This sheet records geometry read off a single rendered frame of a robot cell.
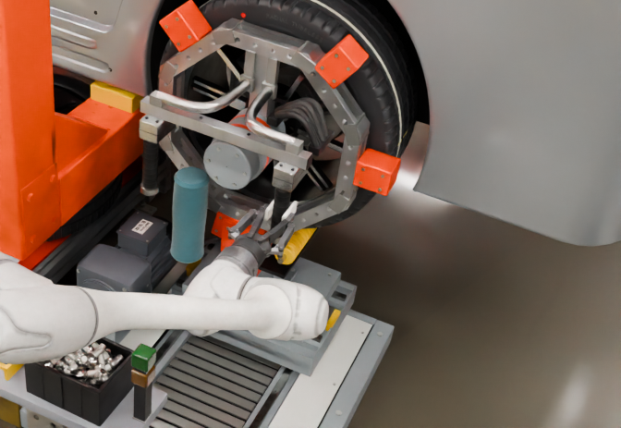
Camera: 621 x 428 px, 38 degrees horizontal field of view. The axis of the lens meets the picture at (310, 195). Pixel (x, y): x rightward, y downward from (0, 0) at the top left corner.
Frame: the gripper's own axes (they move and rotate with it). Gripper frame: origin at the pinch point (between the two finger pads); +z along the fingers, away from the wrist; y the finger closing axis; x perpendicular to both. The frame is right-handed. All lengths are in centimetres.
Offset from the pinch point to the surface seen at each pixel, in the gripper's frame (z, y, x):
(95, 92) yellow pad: 36, -73, -12
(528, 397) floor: 57, 69, -83
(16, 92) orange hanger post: -14, -60, 17
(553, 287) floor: 113, 66, -83
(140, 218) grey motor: 23, -50, -40
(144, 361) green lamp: -40.4, -10.8, -17.7
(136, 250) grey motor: 15, -47, -45
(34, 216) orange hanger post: -11, -59, -20
